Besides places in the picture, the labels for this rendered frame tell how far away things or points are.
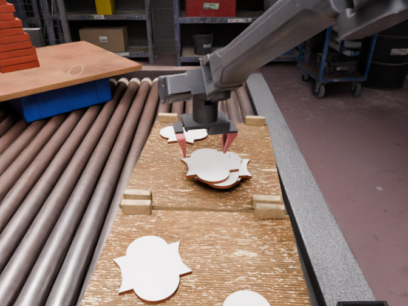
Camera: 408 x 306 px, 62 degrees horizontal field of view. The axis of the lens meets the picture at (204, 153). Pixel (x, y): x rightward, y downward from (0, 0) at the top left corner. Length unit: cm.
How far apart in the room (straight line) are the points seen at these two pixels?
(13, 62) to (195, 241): 94
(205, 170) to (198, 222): 13
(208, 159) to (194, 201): 11
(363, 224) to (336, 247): 155
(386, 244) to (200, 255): 166
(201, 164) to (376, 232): 161
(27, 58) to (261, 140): 85
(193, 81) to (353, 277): 46
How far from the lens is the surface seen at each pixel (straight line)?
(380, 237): 221
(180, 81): 67
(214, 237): 65
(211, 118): 74
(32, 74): 129
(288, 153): 96
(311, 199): 80
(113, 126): 111
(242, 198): 74
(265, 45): 46
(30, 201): 85
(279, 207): 69
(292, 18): 41
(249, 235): 66
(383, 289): 195
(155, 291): 57
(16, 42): 134
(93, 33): 519
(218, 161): 78
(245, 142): 95
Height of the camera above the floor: 140
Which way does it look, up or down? 31 degrees down
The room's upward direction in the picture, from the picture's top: straight up
